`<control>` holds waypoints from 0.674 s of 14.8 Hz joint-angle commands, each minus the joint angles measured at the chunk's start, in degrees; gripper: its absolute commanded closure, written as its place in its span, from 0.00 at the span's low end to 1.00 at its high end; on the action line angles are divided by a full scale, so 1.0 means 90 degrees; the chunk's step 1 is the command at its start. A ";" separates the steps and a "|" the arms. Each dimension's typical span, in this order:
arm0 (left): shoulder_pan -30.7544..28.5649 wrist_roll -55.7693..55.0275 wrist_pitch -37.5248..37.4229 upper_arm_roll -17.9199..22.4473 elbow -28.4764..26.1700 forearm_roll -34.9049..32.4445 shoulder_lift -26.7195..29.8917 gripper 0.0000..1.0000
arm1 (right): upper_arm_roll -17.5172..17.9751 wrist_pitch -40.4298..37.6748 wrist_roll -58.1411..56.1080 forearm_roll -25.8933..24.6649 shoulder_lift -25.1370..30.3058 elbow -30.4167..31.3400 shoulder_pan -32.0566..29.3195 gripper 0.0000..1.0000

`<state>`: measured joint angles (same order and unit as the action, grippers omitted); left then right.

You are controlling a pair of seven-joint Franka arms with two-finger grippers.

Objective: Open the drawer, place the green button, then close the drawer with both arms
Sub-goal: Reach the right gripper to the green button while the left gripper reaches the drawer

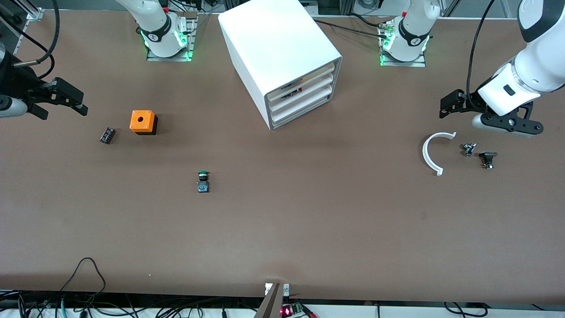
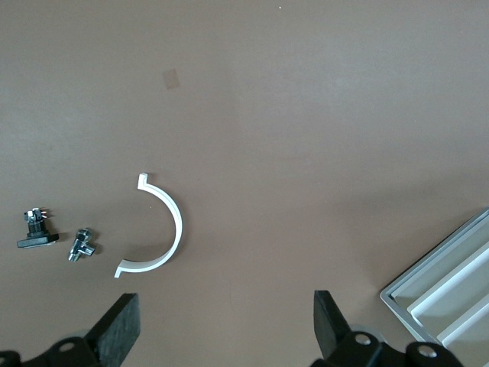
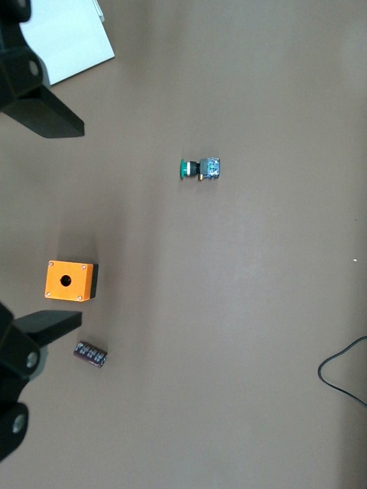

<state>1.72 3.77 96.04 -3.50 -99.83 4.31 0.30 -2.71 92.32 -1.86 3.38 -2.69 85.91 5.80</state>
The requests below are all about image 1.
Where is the aluminium frame corner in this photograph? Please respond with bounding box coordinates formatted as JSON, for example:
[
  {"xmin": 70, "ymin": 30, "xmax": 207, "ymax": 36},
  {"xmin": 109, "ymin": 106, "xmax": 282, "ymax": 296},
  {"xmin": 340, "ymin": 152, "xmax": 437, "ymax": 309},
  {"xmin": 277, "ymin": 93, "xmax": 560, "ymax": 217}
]
[{"xmin": 254, "ymin": 283, "xmax": 290, "ymax": 318}]

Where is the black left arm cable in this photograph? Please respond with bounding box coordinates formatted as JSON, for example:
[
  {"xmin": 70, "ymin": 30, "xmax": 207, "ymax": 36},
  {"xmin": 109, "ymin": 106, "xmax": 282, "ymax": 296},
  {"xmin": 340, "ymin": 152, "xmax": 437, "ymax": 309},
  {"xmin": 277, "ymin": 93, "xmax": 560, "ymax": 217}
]
[{"xmin": 467, "ymin": 0, "xmax": 496, "ymax": 112}]

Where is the circuit board with red light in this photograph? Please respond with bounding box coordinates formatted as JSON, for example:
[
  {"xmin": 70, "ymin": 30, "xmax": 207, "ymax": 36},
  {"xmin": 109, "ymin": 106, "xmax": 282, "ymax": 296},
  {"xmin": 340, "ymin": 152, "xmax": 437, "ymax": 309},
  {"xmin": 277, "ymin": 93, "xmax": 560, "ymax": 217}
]
[{"xmin": 280, "ymin": 302, "xmax": 306, "ymax": 318}]

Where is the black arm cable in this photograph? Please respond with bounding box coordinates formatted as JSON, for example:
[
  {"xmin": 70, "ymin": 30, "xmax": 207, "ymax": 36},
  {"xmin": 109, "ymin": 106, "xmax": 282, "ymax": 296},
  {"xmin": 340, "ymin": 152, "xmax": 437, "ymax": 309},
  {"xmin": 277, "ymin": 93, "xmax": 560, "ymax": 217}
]
[
  {"xmin": 467, "ymin": 0, "xmax": 496, "ymax": 112},
  {"xmin": 0, "ymin": 0, "xmax": 60, "ymax": 80}
]

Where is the aluminium frame profile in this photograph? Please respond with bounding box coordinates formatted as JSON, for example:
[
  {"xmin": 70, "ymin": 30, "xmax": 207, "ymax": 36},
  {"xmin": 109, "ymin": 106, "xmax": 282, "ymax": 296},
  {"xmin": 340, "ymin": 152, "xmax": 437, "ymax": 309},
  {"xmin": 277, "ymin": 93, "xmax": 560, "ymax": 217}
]
[{"xmin": 0, "ymin": 0, "xmax": 45, "ymax": 22}]

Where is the white half ring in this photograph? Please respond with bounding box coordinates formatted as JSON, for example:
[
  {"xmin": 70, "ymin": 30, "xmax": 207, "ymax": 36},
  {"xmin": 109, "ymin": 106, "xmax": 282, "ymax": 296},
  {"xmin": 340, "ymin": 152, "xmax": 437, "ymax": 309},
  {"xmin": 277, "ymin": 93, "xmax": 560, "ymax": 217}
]
[{"xmin": 422, "ymin": 132, "xmax": 457, "ymax": 176}]

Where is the black left camera bracket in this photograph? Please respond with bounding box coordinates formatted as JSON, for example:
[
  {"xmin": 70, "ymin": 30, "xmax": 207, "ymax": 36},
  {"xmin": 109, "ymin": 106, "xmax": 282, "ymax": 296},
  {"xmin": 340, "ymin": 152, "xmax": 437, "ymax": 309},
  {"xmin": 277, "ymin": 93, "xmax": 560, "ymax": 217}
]
[{"xmin": 481, "ymin": 104, "xmax": 544, "ymax": 137}]

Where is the right arm aluminium base plate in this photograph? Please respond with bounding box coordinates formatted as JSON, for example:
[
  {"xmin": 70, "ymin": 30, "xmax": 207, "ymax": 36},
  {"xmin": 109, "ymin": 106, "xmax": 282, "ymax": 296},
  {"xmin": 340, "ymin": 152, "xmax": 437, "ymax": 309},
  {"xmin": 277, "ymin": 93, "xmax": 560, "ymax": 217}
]
[{"xmin": 147, "ymin": 12, "xmax": 197, "ymax": 62}]

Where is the left arm aluminium base plate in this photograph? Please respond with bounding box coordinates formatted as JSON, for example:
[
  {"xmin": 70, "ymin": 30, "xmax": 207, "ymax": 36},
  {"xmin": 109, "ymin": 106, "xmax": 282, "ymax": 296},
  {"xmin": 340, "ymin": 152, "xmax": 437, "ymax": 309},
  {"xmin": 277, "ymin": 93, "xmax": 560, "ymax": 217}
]
[{"xmin": 379, "ymin": 20, "xmax": 427, "ymax": 68}]

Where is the white plastic drawer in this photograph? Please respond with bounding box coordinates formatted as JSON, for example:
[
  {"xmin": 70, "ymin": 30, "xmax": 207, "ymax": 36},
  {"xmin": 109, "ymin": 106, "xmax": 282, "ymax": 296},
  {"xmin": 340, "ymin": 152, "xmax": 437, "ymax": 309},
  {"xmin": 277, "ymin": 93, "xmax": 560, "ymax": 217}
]
[
  {"xmin": 270, "ymin": 86, "xmax": 332, "ymax": 125},
  {"xmin": 268, "ymin": 75, "xmax": 335, "ymax": 114},
  {"xmin": 265, "ymin": 63, "xmax": 337, "ymax": 103}
]

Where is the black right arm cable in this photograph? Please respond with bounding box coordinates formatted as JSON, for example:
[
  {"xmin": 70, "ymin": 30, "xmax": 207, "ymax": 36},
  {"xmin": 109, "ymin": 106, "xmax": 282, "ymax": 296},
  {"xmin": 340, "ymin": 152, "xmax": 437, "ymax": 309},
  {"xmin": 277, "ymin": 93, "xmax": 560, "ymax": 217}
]
[{"xmin": 0, "ymin": 0, "xmax": 60, "ymax": 80}]

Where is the white drawer cabinet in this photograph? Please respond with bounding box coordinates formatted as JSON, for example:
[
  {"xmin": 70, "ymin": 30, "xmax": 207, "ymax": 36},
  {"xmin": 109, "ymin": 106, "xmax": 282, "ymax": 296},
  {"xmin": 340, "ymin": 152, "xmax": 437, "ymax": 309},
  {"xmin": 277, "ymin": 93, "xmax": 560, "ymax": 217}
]
[{"xmin": 218, "ymin": 0, "xmax": 343, "ymax": 131}]

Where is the small black switch part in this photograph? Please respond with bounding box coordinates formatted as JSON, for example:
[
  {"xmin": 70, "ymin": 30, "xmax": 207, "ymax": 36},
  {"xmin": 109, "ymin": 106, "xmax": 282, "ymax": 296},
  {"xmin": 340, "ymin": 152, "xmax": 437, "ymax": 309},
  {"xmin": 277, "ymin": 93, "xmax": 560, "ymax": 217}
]
[{"xmin": 479, "ymin": 151, "xmax": 498, "ymax": 170}]

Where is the looped black cable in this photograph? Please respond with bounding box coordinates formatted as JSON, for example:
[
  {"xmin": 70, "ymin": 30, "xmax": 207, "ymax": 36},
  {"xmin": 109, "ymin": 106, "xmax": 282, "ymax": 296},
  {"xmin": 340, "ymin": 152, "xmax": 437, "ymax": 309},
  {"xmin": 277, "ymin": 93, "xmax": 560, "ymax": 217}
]
[{"xmin": 60, "ymin": 257, "xmax": 107, "ymax": 294}]

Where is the orange box with hole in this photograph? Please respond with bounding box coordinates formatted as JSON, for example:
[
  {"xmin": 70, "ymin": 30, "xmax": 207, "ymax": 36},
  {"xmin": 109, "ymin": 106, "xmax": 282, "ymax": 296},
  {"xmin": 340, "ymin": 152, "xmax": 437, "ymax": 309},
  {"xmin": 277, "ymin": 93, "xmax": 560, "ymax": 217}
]
[{"xmin": 130, "ymin": 110, "xmax": 158, "ymax": 135}]

